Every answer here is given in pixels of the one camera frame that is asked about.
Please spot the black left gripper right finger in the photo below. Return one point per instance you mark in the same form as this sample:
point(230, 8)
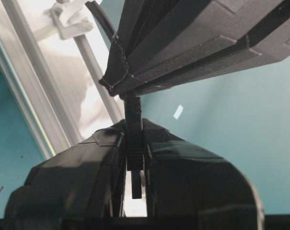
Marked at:
point(185, 179)

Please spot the aluminium extrusion rail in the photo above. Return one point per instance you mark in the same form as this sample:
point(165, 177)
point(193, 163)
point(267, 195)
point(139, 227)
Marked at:
point(55, 80)

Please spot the small pale tape piece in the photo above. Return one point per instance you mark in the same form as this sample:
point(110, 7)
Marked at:
point(178, 112)

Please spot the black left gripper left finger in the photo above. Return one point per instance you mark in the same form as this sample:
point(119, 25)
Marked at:
point(87, 176)

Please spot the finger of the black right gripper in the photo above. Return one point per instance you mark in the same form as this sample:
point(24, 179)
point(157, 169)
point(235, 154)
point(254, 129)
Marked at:
point(157, 37)
point(265, 43)

